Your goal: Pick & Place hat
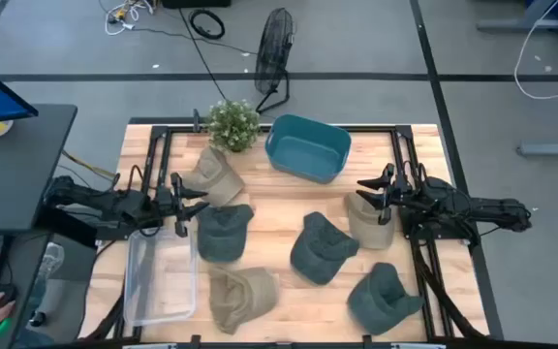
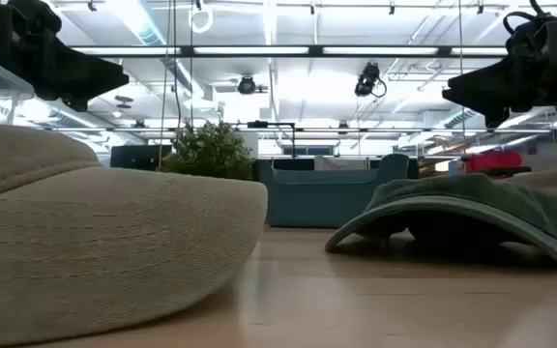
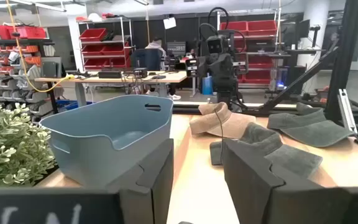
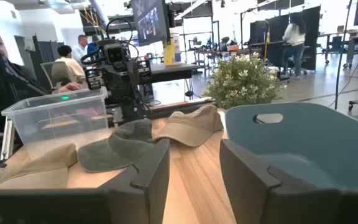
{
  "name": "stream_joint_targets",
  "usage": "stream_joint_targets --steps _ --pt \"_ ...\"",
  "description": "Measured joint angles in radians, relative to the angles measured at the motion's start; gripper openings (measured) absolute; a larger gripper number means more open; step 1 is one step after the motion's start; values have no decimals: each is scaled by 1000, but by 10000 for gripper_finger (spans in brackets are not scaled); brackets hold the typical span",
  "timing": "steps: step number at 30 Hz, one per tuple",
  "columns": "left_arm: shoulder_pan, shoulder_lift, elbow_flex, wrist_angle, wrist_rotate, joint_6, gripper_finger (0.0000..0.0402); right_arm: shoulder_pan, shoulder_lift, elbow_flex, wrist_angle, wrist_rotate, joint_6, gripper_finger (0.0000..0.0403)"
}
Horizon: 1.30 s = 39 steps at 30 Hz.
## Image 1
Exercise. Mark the clear plastic bin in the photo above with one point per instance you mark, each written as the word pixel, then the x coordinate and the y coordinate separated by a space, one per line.
pixel 163 281

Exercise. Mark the small potted green plant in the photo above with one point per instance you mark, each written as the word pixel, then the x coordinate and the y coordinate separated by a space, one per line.
pixel 233 126

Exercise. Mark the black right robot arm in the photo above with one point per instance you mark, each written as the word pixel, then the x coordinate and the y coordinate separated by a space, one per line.
pixel 492 208

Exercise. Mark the dark green baseball cap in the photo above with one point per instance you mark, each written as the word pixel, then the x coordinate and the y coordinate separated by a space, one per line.
pixel 381 300
pixel 223 235
pixel 320 249

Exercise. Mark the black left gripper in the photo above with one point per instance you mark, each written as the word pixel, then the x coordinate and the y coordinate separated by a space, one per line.
pixel 178 208

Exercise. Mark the black aluminium rig frame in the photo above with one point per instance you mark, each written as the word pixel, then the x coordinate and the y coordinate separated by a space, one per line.
pixel 163 133

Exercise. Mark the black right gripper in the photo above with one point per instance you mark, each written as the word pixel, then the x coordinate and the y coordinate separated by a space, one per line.
pixel 397 194

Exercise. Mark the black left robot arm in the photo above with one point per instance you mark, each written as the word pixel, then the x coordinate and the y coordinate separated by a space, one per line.
pixel 114 203

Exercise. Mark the dark lower desk surface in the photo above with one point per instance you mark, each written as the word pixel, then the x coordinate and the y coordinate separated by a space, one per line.
pixel 15 271

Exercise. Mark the black floor fan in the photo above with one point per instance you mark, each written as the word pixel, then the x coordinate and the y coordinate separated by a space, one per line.
pixel 273 48

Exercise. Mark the tan baseball cap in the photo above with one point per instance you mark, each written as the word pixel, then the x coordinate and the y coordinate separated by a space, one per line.
pixel 216 179
pixel 368 228
pixel 242 300

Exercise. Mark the grey desk foot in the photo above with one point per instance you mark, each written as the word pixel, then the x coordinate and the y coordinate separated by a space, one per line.
pixel 550 148
pixel 521 25

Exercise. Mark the black computer mouse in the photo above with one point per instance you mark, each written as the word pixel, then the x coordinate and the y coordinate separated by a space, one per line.
pixel 5 296

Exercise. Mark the black desk top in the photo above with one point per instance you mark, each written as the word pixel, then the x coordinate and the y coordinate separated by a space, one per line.
pixel 12 169

